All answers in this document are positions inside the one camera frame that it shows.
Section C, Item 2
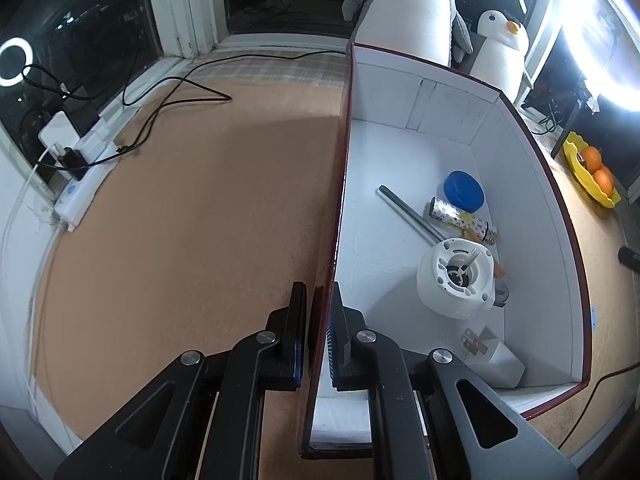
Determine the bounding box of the plaid cloth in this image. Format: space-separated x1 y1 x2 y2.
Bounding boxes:
192 50 351 86

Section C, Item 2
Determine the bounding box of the small penguin plush toy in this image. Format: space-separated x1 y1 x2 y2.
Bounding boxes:
470 9 532 103

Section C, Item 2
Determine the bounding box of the patterned lighter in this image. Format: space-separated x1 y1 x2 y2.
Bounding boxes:
427 197 499 247

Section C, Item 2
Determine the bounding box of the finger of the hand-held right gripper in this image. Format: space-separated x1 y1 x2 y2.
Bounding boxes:
618 246 640 274

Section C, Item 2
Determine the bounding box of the white ring light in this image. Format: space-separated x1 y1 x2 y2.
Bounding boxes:
557 0 640 116

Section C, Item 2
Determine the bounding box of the white cable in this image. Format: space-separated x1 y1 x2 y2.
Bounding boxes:
0 147 63 411

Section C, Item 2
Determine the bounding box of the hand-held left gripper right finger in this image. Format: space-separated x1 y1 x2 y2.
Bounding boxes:
325 281 581 480

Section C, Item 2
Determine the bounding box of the black ring light stand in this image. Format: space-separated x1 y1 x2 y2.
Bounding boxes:
550 72 601 160

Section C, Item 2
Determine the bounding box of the black cable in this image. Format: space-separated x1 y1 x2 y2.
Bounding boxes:
557 366 640 453
116 76 232 153
522 95 563 137
122 50 348 107

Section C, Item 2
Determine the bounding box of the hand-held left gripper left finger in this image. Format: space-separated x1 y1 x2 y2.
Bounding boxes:
52 281 313 480

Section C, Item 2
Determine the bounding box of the white charger adapter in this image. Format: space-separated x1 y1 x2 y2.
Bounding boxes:
459 327 526 391

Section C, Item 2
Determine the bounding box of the blue round lid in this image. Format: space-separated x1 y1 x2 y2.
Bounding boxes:
443 171 486 213

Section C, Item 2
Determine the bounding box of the dark red cardboard box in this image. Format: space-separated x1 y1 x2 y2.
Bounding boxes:
300 42 592 461

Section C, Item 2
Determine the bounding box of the white round device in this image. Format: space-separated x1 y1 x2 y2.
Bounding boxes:
416 238 497 320

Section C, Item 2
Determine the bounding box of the white power strip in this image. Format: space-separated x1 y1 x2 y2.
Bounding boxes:
54 115 123 233

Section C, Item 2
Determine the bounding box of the black plug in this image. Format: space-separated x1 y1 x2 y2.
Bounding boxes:
57 146 88 181

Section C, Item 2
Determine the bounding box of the yellow fruit bowl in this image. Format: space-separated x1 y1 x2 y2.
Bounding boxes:
562 131 622 209

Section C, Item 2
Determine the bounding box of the white window frame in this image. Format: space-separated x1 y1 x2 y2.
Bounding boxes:
0 0 566 201

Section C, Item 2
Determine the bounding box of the white plugged charger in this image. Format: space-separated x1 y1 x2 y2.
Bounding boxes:
39 111 82 153

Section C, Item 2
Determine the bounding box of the large penguin plush toy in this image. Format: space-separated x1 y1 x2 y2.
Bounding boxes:
341 0 473 68

